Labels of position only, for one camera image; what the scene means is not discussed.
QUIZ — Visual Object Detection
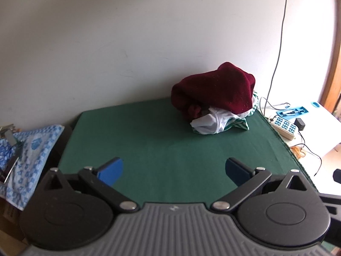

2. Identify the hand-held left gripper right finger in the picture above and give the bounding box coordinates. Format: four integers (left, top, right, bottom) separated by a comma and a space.
210, 157, 311, 214

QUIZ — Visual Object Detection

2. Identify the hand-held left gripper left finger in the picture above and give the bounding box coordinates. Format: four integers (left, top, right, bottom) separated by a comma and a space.
43, 157, 140, 214

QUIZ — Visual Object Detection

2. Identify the dark red knit sweater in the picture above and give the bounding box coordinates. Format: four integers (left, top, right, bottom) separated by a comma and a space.
171, 62, 256, 120

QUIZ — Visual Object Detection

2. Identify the green striped garment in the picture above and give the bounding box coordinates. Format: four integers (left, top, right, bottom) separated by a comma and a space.
193, 91, 260, 134

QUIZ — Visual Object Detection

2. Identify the white power strip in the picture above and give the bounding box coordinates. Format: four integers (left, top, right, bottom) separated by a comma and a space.
269, 115, 299, 140

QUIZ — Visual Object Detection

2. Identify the blue floral cloth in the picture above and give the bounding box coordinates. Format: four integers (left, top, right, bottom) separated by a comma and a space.
0, 124, 65, 211

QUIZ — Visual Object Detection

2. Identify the blue tool tray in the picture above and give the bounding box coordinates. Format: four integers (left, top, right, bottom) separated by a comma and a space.
276, 106, 309, 118

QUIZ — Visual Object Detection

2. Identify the metal bar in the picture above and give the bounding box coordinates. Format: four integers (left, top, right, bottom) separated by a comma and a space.
0, 155, 22, 184

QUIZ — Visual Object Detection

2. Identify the grey metal plate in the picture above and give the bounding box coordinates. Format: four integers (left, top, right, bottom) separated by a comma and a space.
4, 129, 17, 146

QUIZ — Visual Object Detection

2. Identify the orange cable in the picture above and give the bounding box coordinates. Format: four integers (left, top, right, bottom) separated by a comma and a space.
290, 144, 307, 159

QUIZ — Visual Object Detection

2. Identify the black cable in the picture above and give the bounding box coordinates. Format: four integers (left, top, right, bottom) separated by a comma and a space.
298, 131, 323, 176

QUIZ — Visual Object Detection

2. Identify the wooden window frame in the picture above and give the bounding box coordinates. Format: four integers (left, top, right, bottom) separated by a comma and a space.
318, 27, 341, 112

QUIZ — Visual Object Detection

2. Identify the grey wall cable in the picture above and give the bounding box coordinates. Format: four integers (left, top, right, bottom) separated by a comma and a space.
260, 0, 289, 118

